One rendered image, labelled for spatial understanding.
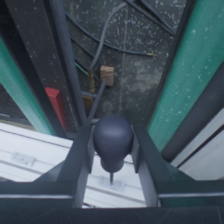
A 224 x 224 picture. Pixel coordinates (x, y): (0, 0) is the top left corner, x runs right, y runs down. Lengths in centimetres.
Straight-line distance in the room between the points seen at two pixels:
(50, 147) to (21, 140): 7
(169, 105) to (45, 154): 27
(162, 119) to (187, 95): 5
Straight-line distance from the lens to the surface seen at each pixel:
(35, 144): 38
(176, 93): 17
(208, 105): 20
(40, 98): 29
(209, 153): 24
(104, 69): 126
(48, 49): 58
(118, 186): 32
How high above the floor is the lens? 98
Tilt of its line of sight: 35 degrees down
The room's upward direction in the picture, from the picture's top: 163 degrees counter-clockwise
